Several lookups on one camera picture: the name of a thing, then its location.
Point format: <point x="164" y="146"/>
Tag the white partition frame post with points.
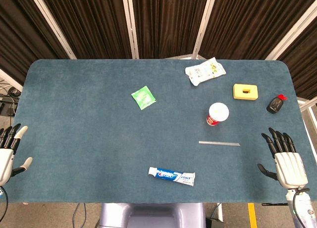
<point x="130" y="24"/>
<point x="292" y="32"/>
<point x="52" y="24"/>
<point x="204" y="22"/>

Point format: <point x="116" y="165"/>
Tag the yellow sponge block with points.
<point x="239" y="91"/>

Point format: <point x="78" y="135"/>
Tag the green foil sachet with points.
<point x="143" y="97"/>

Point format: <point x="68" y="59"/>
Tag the red paper cup white lid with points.
<point x="218" y="111"/>

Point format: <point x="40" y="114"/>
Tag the transparent plastic straw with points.
<point x="219" y="143"/>

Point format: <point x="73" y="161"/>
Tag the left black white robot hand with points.
<point x="5" y="161"/>

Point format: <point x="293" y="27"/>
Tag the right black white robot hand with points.
<point x="289" y="168"/>

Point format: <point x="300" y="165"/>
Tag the small black bottle red cap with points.
<point x="273" y="105"/>

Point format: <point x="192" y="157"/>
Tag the black power box on floor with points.
<point x="6" y="105"/>

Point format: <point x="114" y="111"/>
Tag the lilac grey robot torso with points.
<point x="148" y="215"/>

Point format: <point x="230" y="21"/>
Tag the brown pleated curtain panel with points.
<point x="168" y="22"/>
<point x="86" y="22"/>
<point x="17" y="34"/>
<point x="247" y="22"/>
<point x="304" y="64"/>

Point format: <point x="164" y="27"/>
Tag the blue white toothpaste tube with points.
<point x="173" y="176"/>

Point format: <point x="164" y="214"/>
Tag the white snack bag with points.
<point x="204" y="72"/>

